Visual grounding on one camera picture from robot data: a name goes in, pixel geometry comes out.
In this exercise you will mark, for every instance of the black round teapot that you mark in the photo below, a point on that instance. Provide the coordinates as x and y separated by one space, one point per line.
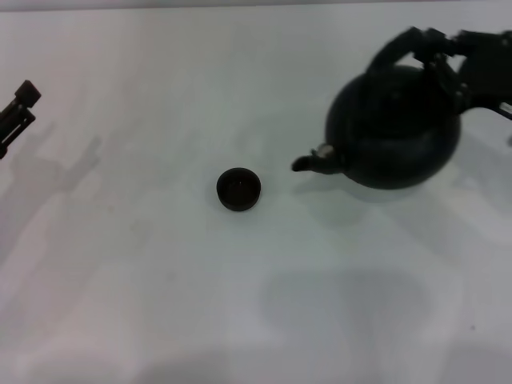
392 140

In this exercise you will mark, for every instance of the dark brown teacup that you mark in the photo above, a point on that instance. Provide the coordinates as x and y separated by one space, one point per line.
238 194

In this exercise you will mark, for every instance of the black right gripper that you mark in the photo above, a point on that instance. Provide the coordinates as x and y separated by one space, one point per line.
488 68

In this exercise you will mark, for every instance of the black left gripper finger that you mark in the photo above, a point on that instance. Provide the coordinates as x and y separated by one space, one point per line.
26 94

